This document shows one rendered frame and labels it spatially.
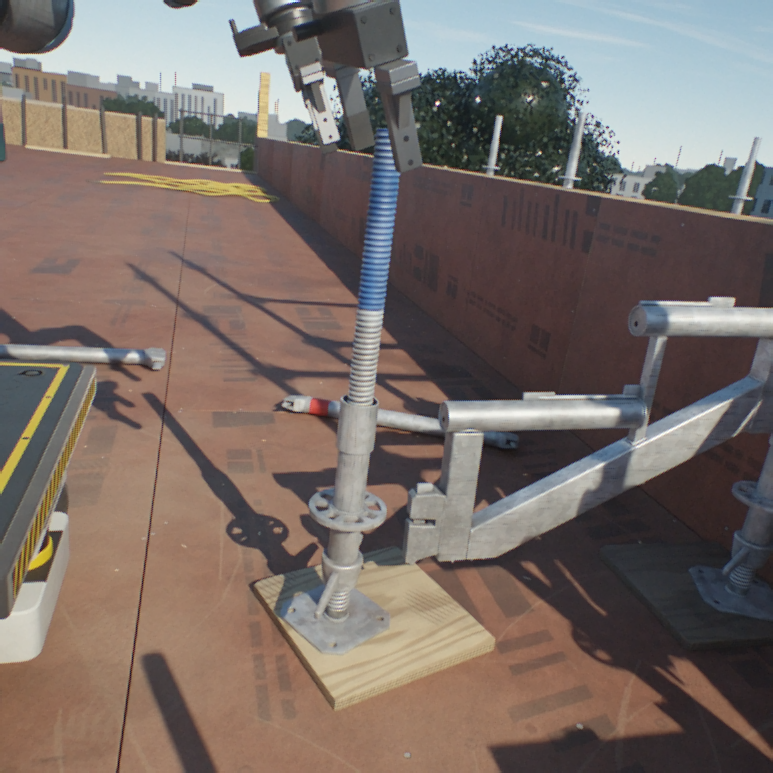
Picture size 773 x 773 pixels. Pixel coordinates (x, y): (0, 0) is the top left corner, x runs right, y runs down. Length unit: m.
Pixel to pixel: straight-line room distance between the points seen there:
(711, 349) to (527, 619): 0.79
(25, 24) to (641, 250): 1.46
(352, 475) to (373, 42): 0.59
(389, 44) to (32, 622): 0.83
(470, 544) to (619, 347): 1.01
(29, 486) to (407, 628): 0.62
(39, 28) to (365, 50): 0.74
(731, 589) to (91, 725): 1.15
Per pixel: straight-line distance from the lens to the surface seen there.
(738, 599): 1.54
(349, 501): 1.06
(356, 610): 1.21
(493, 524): 1.17
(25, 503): 0.91
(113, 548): 1.41
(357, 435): 1.00
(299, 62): 1.11
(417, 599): 1.27
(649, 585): 1.49
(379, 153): 0.94
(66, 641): 1.21
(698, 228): 1.84
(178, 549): 1.39
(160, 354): 2.39
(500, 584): 1.39
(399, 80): 0.71
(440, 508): 1.11
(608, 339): 2.08
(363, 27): 0.73
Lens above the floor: 0.75
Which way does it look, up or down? 20 degrees down
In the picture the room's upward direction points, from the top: 7 degrees clockwise
